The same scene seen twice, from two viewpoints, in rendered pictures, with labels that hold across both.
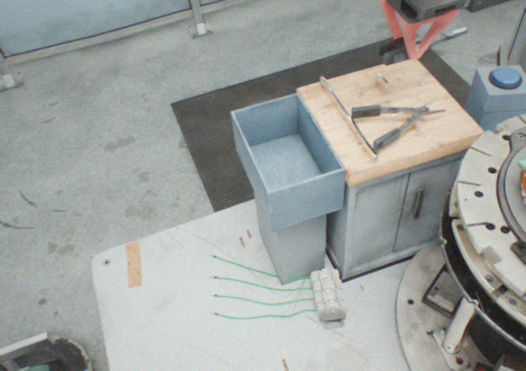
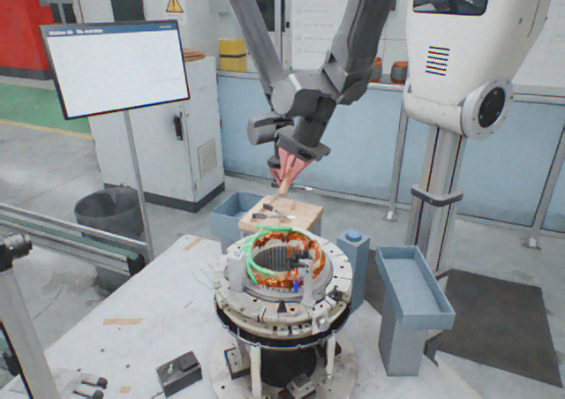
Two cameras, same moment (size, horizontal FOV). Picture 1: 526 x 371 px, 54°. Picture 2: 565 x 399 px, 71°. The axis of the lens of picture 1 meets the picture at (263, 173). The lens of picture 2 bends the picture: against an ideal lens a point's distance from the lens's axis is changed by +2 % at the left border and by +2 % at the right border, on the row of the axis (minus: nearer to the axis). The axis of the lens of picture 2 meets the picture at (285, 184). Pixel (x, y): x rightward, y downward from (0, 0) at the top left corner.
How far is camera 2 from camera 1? 90 cm
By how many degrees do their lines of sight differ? 38
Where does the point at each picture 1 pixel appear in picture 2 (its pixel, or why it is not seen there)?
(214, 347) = (179, 282)
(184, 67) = (363, 229)
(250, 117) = (244, 196)
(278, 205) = (214, 221)
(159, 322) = (176, 263)
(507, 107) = (346, 250)
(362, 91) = (285, 206)
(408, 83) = (304, 212)
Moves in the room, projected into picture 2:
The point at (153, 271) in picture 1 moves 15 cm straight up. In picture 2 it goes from (194, 250) to (191, 216)
